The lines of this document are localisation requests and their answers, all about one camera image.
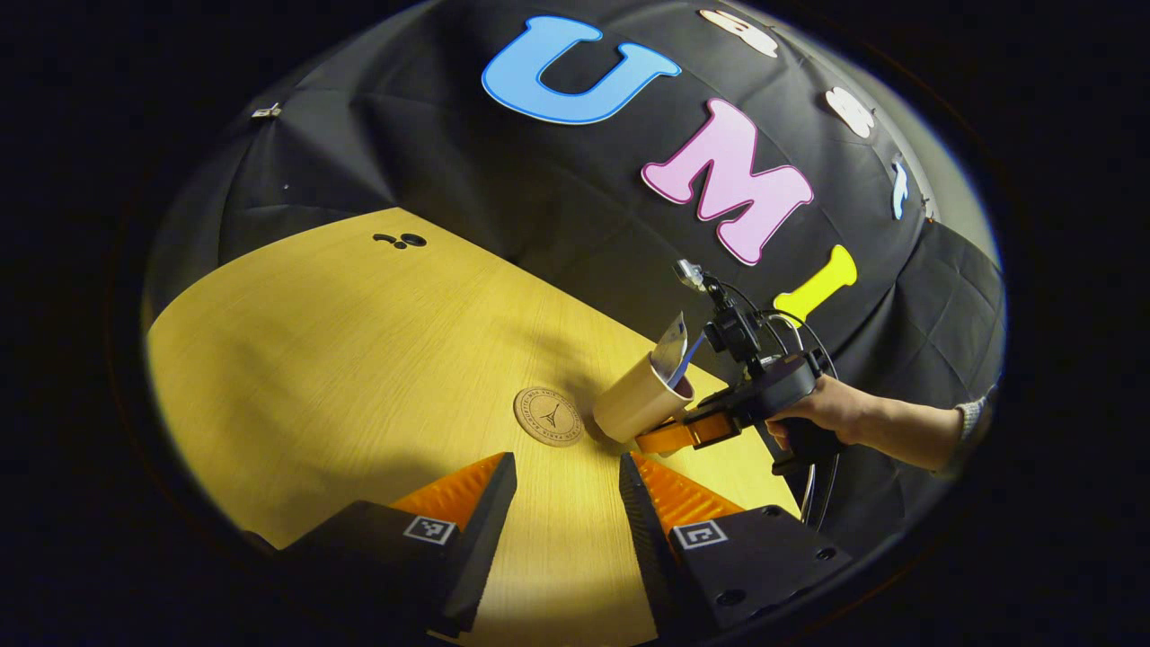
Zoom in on grey-blue toothbrush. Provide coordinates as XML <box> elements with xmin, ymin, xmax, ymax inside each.
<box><xmin>670</xmin><ymin>334</ymin><xmax>707</xmax><ymax>389</ymax></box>

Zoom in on round cork coaster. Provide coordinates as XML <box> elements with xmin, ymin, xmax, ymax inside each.
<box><xmin>514</xmin><ymin>386</ymin><xmax>587</xmax><ymax>448</ymax></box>

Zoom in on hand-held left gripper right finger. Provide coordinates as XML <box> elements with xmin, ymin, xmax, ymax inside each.
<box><xmin>618</xmin><ymin>451</ymin><xmax>853</xmax><ymax>642</ymax></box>

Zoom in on beige cup with handle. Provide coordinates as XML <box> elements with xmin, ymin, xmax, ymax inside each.
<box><xmin>593</xmin><ymin>352</ymin><xmax>696</xmax><ymax>445</ymax></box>

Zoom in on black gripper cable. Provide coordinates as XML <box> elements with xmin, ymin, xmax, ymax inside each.
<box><xmin>719</xmin><ymin>280</ymin><xmax>843</xmax><ymax>527</ymax></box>

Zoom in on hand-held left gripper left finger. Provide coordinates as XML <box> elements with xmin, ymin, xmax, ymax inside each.
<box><xmin>274</xmin><ymin>451</ymin><xmax>519</xmax><ymax>635</ymax></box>

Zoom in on white toothpaste tube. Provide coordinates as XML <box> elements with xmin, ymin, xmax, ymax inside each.
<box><xmin>649</xmin><ymin>312</ymin><xmax>690</xmax><ymax>389</ymax></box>

